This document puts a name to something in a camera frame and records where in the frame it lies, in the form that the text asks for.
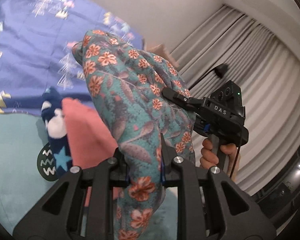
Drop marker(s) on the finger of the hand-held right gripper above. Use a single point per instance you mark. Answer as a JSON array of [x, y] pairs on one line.
[[180, 98], [205, 127]]

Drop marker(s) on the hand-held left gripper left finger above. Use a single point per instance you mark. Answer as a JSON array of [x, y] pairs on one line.
[[121, 167]]

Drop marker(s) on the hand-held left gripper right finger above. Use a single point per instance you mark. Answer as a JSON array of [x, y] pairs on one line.
[[167, 160]]

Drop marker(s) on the floral long-sleeve shirt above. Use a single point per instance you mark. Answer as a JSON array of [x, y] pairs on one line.
[[130, 92]]

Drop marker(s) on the person's right hand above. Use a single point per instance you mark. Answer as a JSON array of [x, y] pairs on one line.
[[207, 155]]

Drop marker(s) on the peach pillow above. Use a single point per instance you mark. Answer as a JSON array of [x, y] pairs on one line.
[[162, 52]]

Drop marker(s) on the black floor lamp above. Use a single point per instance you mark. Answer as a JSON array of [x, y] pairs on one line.
[[222, 69]]

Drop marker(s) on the coral folded garment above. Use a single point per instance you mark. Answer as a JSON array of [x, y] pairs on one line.
[[85, 130]]

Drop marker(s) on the navy star-print garment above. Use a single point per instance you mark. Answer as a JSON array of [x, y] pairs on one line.
[[65, 145]]

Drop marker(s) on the grey curtain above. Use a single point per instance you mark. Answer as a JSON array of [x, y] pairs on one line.
[[272, 67]]

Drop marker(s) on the teal printed blanket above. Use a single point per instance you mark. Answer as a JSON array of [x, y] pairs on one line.
[[10, 155]]

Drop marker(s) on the blue tree-print sheet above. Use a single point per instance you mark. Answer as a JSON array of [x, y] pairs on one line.
[[27, 55]]

